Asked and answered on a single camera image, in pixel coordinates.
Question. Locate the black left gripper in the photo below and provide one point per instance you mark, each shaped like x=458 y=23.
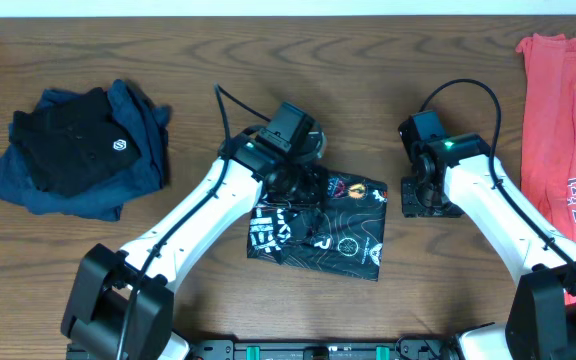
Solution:
x=318 y=193

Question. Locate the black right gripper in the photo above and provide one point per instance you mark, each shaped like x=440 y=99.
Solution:
x=410 y=205

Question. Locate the black orange-patterned t-shirt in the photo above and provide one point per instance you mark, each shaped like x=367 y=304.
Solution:
x=342 y=236

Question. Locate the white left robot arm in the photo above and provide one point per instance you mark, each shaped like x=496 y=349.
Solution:
x=121 y=303

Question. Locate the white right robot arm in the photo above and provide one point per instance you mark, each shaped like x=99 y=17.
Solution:
x=455 y=176

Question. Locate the red t-shirt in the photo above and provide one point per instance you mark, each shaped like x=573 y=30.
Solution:
x=548 y=168

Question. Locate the black folded polo shirt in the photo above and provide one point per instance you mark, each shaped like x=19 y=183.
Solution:
x=72 y=146

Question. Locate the navy blue folded shirt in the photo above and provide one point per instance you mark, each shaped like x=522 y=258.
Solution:
x=146 y=124

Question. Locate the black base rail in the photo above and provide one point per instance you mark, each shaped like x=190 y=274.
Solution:
x=405 y=348

